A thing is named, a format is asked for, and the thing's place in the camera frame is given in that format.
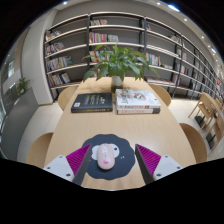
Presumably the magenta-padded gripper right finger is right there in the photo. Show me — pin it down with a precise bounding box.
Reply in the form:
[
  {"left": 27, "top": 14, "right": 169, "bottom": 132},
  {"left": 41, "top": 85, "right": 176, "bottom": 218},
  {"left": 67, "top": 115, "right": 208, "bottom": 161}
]
[{"left": 134, "top": 143, "right": 184, "bottom": 185}]

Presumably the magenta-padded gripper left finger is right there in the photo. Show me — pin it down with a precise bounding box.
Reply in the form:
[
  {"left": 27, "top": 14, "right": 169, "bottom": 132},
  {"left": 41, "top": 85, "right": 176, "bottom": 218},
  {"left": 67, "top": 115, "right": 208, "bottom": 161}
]
[{"left": 43, "top": 143, "right": 94, "bottom": 187}]

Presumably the pink white computer mouse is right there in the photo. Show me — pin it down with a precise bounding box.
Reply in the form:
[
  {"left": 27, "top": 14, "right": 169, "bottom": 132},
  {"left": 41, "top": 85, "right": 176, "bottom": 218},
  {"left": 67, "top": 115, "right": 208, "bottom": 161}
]
[{"left": 96, "top": 142, "right": 116, "bottom": 171}]

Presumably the dark cloud-shaped mouse pad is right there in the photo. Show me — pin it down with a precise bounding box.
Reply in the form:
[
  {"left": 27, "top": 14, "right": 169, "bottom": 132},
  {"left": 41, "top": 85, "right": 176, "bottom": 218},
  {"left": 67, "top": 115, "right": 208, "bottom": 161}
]
[{"left": 81, "top": 133, "right": 137, "bottom": 181}]

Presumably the white book with dark spine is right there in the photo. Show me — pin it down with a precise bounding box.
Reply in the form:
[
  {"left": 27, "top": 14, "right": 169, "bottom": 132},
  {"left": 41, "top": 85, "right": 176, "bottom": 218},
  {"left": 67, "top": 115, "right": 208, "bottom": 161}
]
[{"left": 116, "top": 105, "right": 162, "bottom": 115}]

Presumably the black hardcover book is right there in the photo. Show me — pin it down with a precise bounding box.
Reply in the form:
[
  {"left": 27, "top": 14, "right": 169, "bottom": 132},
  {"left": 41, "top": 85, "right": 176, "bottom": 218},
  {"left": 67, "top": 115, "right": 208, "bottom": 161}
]
[{"left": 70, "top": 92, "right": 114, "bottom": 114}]

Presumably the white illustrated book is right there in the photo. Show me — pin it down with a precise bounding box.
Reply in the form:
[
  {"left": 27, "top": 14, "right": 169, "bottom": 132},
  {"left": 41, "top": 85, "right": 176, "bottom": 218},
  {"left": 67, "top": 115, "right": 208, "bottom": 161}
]
[{"left": 114, "top": 88, "right": 162, "bottom": 110}]

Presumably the small green floor plant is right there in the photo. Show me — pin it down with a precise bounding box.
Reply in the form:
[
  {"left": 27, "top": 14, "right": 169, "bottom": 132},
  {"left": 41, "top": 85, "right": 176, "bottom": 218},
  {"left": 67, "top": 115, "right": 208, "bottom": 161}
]
[{"left": 15, "top": 77, "right": 32, "bottom": 96}]

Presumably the green potted plant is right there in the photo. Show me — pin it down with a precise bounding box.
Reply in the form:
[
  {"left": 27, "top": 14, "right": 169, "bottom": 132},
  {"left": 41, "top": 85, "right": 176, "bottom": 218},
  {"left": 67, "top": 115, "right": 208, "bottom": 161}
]
[{"left": 81, "top": 44, "right": 160, "bottom": 89}]

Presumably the grey bookshelf unit with books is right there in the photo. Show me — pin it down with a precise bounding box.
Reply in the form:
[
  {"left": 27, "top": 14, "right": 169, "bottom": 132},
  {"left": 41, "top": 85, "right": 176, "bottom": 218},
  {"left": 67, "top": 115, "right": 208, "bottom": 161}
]
[{"left": 43, "top": 11, "right": 224, "bottom": 101}]

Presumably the group of ceiling lights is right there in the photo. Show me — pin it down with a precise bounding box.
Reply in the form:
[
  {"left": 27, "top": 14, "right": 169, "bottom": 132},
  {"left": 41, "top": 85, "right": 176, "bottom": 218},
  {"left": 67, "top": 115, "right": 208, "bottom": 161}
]
[{"left": 61, "top": 0, "right": 218, "bottom": 54}]

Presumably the group of wooden frame chairs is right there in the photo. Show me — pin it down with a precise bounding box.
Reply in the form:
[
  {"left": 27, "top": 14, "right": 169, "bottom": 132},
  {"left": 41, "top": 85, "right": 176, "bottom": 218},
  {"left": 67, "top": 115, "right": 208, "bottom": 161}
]
[{"left": 188, "top": 92, "right": 224, "bottom": 156}]

